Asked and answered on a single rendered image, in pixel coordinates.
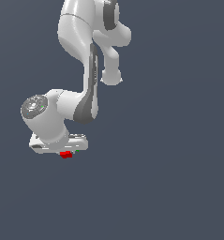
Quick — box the red cube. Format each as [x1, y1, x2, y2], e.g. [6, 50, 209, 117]
[59, 151, 73, 159]

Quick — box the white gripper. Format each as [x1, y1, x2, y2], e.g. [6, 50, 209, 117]
[28, 131, 89, 155]

